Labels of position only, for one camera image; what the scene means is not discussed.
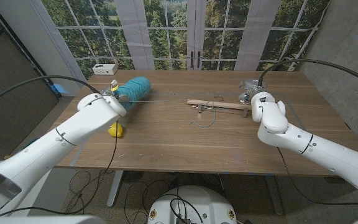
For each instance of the teal yarn skein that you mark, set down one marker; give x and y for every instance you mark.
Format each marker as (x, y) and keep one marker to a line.
(134, 90)

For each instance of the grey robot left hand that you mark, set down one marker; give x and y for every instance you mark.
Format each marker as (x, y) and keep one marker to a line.
(117, 95)

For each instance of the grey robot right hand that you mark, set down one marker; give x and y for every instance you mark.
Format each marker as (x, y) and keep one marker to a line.
(250, 88)

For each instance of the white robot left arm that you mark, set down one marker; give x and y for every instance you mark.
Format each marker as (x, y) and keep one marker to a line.
(42, 155)

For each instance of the blue plastic floor object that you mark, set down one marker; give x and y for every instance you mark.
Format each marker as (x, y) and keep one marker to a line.
(57, 89)

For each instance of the printed window forest backdrop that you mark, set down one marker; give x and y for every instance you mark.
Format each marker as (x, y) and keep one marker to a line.
(166, 37)

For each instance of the wooden clip hanger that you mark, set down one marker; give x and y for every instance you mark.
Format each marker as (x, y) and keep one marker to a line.
(216, 104)

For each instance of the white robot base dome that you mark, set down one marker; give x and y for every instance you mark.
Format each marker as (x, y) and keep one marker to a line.
(194, 205)

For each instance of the grey table leg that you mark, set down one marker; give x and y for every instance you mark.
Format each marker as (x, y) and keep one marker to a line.
(273, 196)
(115, 186)

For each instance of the white power strip box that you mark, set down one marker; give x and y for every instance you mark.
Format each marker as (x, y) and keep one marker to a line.
(104, 69)

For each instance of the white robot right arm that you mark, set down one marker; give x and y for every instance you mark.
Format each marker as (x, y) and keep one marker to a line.
(315, 146)

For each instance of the yellow toy lemon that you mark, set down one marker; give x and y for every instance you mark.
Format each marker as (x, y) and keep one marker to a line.
(116, 130)

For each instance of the dark round floor object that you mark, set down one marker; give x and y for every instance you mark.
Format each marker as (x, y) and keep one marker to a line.
(134, 176)

